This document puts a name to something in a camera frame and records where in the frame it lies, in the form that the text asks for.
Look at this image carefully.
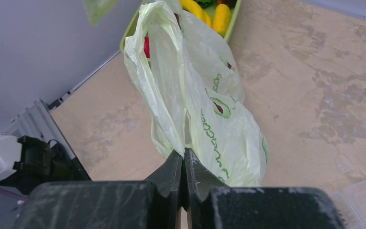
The green plastic tray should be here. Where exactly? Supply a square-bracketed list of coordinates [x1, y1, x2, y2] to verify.
[120, 0, 243, 54]

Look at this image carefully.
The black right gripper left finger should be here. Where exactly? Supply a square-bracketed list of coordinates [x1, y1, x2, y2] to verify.
[14, 152, 183, 229]

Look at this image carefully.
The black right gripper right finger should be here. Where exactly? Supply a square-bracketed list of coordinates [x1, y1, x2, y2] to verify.
[183, 148, 346, 229]

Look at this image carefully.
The black aluminium base frame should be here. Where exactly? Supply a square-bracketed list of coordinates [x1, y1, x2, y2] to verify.
[0, 50, 121, 195]

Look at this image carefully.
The yellow fake banana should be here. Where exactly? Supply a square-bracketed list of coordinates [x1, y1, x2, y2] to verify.
[180, 0, 212, 27]

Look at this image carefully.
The pale green plastic bag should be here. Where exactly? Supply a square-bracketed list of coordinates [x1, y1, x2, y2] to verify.
[82, 0, 269, 187]

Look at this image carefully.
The yellow fake lemon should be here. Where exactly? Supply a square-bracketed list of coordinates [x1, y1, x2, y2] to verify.
[212, 4, 232, 37]

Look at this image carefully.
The red fake apple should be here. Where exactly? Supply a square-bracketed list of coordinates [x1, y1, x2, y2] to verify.
[143, 37, 150, 59]

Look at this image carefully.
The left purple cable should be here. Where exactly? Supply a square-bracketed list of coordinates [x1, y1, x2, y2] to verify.
[0, 180, 29, 202]

